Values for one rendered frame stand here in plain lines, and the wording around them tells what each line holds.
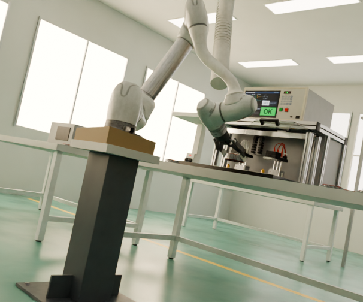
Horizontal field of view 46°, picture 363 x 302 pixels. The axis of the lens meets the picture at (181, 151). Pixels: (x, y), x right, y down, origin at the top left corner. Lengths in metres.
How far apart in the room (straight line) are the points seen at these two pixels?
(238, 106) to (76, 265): 1.06
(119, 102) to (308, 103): 1.11
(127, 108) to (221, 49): 2.05
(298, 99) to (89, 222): 1.36
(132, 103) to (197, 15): 0.57
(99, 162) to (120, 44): 5.75
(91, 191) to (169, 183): 6.64
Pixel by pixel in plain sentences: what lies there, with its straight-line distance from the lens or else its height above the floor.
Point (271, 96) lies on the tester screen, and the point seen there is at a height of 1.26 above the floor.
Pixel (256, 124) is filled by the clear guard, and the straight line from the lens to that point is 2.35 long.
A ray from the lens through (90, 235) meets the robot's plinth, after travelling 2.05.
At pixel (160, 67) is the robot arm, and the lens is 2.37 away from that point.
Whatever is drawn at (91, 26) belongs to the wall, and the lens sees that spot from 7.40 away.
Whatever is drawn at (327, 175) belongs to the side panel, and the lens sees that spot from 2.67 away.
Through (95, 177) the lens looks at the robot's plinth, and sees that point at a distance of 2.07.
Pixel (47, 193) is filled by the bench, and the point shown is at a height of 0.37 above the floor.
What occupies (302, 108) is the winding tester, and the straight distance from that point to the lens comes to 2.55.
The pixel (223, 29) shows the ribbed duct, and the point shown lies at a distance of 4.13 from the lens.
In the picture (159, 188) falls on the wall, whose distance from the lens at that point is 8.49.
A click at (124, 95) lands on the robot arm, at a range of 2.11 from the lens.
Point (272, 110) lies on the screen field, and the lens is 2.64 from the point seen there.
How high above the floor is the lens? 0.64
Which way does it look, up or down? 4 degrees up
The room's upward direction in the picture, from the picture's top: 11 degrees clockwise
